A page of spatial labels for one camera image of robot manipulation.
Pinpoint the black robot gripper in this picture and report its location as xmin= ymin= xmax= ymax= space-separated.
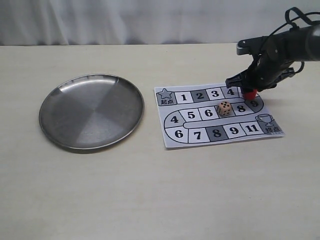
xmin=225 ymin=31 xmax=295 ymax=92

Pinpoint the red cylinder game piece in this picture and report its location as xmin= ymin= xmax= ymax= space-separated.
xmin=243 ymin=89 xmax=257 ymax=101

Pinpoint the wooden die with black pips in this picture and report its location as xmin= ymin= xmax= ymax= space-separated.
xmin=216 ymin=101 xmax=232 ymax=117

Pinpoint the printed paper game board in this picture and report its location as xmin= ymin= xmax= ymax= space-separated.
xmin=154 ymin=83 xmax=285 ymax=149

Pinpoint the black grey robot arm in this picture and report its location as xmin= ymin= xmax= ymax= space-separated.
xmin=225 ymin=25 xmax=320 ymax=93

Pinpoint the round stainless steel plate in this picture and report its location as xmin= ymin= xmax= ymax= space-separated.
xmin=38 ymin=73 xmax=145 ymax=152

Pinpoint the white curtain backdrop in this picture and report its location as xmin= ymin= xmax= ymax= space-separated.
xmin=0 ymin=0 xmax=320 ymax=46

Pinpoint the black wrist camera with silver edge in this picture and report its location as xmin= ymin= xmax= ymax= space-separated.
xmin=236 ymin=36 xmax=267 ymax=56

